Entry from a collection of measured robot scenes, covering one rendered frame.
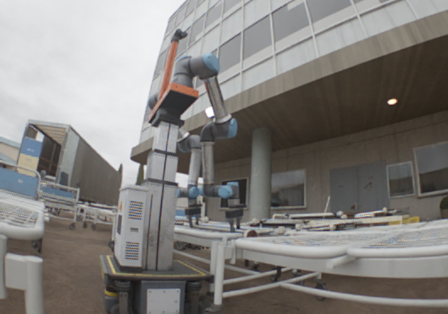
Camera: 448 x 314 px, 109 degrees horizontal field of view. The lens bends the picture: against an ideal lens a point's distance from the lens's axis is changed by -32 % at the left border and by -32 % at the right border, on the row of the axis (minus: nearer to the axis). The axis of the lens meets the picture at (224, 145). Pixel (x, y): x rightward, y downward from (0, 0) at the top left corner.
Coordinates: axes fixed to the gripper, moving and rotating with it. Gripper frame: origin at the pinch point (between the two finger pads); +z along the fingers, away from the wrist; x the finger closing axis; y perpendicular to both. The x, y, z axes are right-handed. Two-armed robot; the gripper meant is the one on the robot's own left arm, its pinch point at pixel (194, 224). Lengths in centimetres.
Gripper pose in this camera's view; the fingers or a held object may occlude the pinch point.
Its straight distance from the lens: 187.7
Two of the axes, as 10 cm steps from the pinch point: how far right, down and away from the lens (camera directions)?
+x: -6.6, -0.8, -7.4
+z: 0.6, 9.8, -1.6
